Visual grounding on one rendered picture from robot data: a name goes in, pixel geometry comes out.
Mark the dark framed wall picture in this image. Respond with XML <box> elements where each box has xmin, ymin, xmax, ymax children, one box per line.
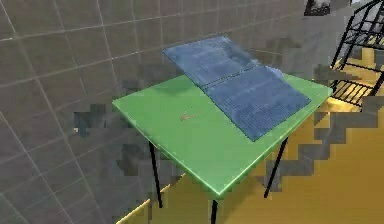
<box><xmin>303</xmin><ymin>0</ymin><xmax>332</xmax><ymax>17</ymax></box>

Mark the black wire rack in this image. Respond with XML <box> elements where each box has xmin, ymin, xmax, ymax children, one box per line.
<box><xmin>329</xmin><ymin>0</ymin><xmax>384</xmax><ymax>108</ymax></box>

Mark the green table with black legs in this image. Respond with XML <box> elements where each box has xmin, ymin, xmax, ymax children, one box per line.
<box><xmin>111</xmin><ymin>70</ymin><xmax>334</xmax><ymax>224</ymax></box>

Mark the blue open newspaper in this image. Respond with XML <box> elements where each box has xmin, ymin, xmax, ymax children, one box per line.
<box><xmin>162</xmin><ymin>35</ymin><xmax>313</xmax><ymax>143</ymax></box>

